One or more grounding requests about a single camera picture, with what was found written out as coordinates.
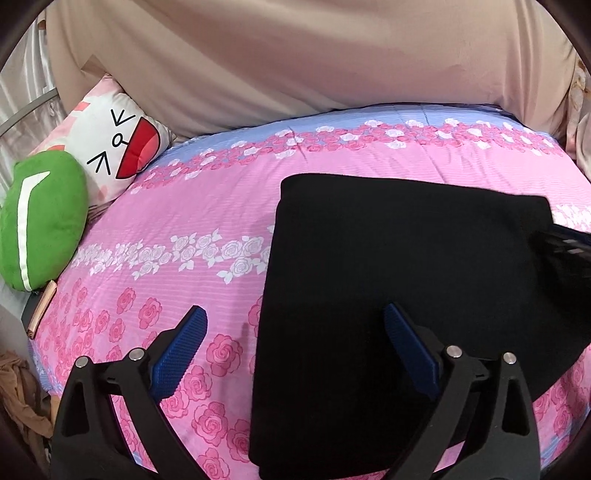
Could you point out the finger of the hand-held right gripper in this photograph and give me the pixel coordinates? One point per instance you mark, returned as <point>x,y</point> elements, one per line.
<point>570,244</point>

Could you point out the beige curtain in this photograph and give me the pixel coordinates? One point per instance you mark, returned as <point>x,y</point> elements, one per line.
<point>295,60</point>

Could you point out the black pants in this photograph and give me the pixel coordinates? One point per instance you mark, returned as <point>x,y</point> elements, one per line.
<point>369,267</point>

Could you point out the green plush cushion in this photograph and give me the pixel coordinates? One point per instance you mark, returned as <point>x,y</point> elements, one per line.
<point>44,221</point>

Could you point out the pale floral cloth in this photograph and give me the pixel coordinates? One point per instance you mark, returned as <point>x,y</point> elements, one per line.
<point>579,120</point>

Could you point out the pink floral bedsheet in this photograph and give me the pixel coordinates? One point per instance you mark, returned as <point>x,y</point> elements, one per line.
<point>194,198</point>

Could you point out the cartoon face pillow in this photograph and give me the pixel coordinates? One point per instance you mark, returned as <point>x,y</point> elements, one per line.
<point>115,138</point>

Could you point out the white sheer curtain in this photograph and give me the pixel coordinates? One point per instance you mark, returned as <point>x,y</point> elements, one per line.
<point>23,69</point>

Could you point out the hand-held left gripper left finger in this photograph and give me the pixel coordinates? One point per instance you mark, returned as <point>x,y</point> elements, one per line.
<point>182,350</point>

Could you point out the brown cloth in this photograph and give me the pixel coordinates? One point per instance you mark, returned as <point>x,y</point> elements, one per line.
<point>23,397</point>

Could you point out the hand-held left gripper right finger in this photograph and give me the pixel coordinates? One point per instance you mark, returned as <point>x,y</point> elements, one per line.
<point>408,350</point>

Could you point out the metal rail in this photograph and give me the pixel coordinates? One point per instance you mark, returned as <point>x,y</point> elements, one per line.
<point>27,110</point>

